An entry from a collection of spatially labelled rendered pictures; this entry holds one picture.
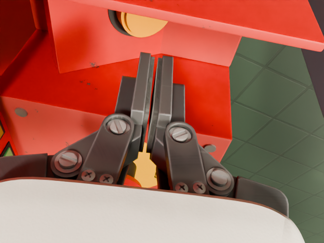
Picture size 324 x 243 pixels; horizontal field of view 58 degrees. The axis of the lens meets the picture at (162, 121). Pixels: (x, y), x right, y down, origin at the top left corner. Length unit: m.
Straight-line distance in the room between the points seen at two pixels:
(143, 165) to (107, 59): 0.08
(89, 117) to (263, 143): 1.32
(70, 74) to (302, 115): 1.22
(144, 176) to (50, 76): 0.10
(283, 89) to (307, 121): 0.22
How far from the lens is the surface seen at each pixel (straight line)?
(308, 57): 0.64
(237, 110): 1.30
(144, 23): 0.20
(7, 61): 0.59
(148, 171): 0.23
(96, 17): 0.20
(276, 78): 1.20
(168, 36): 0.23
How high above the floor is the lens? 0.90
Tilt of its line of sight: 41 degrees down
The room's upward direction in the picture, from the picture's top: 171 degrees counter-clockwise
